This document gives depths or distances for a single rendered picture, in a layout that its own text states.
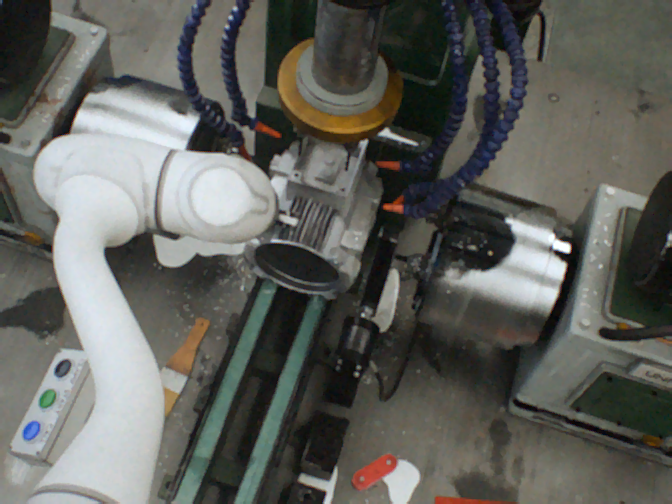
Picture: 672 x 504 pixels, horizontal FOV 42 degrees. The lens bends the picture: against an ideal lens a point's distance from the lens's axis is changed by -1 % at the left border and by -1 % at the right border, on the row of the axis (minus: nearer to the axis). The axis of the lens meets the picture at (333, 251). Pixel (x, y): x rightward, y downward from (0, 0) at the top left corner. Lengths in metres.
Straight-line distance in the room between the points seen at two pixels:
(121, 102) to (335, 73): 0.42
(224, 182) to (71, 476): 0.40
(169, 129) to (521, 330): 0.64
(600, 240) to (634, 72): 1.96
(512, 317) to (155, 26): 1.09
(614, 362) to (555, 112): 0.79
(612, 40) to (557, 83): 1.34
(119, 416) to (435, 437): 0.91
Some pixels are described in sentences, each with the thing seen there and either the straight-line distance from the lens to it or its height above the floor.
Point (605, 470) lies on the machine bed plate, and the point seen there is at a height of 0.80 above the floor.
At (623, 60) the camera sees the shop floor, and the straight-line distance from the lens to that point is 3.38.
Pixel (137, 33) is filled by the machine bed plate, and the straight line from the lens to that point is 2.07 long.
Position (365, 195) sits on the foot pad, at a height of 1.08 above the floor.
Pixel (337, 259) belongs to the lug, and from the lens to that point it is 1.40.
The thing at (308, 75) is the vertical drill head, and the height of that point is 1.36.
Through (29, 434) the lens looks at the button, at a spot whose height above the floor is 1.07.
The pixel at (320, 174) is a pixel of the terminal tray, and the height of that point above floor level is 1.13.
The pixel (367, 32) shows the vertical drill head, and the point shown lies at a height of 1.48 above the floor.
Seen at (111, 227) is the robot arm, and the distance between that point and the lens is 1.04.
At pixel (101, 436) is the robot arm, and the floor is 1.58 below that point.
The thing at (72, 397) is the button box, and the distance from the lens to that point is 1.33.
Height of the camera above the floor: 2.31
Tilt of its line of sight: 61 degrees down
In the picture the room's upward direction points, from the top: 11 degrees clockwise
